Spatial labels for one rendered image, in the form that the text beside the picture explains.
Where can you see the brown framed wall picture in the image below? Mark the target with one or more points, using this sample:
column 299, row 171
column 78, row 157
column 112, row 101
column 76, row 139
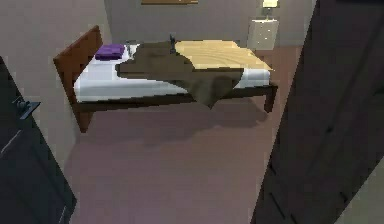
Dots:
column 169, row 1

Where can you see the small dark grey object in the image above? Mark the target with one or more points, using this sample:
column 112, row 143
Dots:
column 172, row 43

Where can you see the dark blue room door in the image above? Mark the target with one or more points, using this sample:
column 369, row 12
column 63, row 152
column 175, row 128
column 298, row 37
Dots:
column 23, row 160

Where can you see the dark brown room door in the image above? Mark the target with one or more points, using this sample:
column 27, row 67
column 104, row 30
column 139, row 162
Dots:
column 326, row 126

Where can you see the white chest of drawers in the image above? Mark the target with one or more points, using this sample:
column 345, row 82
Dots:
column 263, row 34

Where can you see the brown wooden bed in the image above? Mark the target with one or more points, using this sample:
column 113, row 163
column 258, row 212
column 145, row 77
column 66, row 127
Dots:
column 100, row 81

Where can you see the yellow blanket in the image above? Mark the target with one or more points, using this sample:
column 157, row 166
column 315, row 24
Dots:
column 216, row 55

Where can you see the yellow table lamp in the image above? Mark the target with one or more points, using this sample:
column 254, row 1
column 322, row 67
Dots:
column 269, row 6

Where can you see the purple pillow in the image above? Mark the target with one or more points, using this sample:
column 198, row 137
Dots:
column 110, row 52

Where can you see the dark brown blanket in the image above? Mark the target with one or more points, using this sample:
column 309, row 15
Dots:
column 160, row 63

